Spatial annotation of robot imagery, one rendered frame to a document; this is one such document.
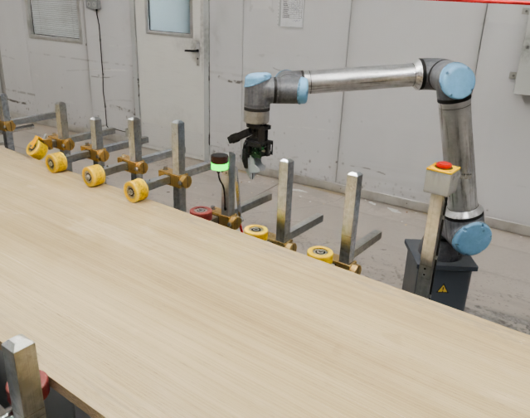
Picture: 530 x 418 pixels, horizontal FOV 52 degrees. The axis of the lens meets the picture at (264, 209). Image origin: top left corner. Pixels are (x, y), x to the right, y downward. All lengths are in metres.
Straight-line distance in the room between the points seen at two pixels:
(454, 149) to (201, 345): 1.24
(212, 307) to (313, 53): 3.54
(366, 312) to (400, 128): 3.19
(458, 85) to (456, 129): 0.16
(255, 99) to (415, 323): 0.91
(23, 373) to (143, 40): 5.07
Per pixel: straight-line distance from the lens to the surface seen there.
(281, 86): 1.89
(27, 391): 0.95
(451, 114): 2.07
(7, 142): 3.14
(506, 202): 4.46
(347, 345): 1.31
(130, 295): 1.48
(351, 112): 4.64
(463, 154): 2.12
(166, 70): 5.66
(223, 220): 2.02
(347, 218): 1.71
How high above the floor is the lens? 1.66
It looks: 22 degrees down
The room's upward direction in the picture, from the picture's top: 2 degrees clockwise
